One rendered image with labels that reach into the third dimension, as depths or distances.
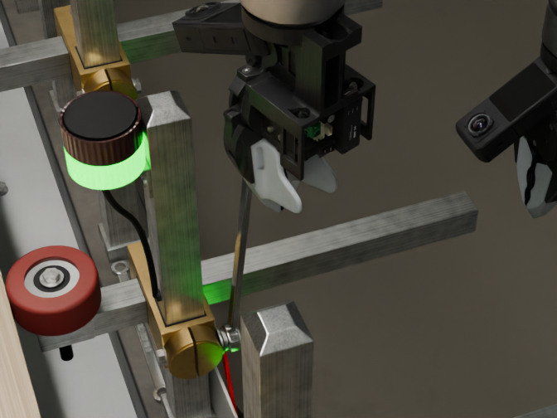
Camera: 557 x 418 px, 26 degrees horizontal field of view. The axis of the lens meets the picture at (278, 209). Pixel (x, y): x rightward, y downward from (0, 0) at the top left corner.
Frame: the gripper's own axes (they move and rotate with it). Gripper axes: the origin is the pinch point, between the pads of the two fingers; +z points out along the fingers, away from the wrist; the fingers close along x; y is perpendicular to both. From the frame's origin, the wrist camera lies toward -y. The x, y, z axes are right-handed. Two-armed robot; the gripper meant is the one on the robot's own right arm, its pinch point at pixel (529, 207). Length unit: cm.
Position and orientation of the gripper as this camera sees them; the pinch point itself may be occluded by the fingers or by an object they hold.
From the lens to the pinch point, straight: 124.8
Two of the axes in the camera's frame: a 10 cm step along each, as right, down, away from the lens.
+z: 0.0, 7.1, 7.1
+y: 9.4, -2.4, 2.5
